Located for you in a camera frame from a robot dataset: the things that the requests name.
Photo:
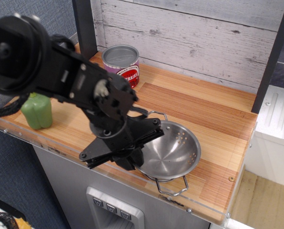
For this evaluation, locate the white toy sink unit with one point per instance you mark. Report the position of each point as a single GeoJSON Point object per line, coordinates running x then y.
{"type": "Point", "coordinates": [265, 154]}

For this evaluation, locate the yellow toy food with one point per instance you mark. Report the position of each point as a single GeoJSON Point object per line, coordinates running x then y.
{"type": "Point", "coordinates": [22, 224]}

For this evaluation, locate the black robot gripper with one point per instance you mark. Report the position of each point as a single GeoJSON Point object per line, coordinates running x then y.
{"type": "Point", "coordinates": [120, 142]}

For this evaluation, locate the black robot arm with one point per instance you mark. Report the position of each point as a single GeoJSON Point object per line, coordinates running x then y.
{"type": "Point", "coordinates": [32, 61]}

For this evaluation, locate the dark grey left post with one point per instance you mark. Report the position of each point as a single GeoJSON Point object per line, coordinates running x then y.
{"type": "Point", "coordinates": [85, 27]}

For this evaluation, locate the green toy bell pepper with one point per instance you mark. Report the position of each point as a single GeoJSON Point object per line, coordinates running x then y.
{"type": "Point", "coordinates": [37, 111]}

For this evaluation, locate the grey toy fridge cabinet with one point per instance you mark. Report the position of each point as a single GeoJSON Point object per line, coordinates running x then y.
{"type": "Point", "coordinates": [70, 181]}

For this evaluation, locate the cherries tin can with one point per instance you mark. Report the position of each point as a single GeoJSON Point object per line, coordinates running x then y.
{"type": "Point", "coordinates": [124, 61]}

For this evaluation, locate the dark grey upright post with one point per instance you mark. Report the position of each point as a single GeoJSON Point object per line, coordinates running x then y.
{"type": "Point", "coordinates": [269, 70]}

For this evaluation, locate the steel colander bowl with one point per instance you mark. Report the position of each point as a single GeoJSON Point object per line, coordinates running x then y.
{"type": "Point", "coordinates": [171, 156]}

